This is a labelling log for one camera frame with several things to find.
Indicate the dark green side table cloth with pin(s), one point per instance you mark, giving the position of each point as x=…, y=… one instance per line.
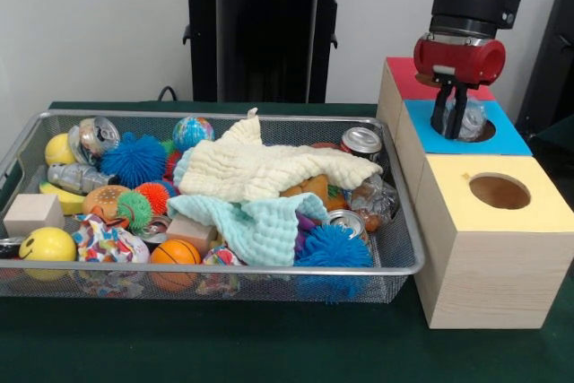
x=553, y=150

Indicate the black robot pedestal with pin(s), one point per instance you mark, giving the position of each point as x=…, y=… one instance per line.
x=269, y=42

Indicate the mint waffle cloth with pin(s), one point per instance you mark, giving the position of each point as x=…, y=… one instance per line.
x=264, y=230

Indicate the plain wooden cube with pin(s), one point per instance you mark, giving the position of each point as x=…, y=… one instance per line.
x=33, y=217

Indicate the cream waffle cloth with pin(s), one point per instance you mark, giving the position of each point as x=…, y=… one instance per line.
x=269, y=167

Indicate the wooden box with three holes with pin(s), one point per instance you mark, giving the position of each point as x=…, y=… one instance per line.
x=493, y=266

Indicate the blue furry monster toy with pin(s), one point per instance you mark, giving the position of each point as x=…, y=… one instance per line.
x=334, y=250

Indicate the clear packet of orange snacks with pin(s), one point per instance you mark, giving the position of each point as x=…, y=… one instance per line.
x=376, y=206

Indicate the blue green globe ball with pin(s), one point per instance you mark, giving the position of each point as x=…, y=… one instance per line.
x=193, y=134

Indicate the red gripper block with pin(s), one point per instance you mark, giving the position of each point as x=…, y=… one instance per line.
x=457, y=60

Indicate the small orange basketball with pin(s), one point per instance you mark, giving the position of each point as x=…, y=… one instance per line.
x=176, y=253

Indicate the yellow smiley ball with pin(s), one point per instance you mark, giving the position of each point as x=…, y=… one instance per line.
x=47, y=244

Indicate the blue spiky rubber ball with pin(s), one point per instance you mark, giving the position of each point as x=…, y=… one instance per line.
x=132, y=154

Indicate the toy hamburger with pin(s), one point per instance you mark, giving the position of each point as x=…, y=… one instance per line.
x=103, y=203

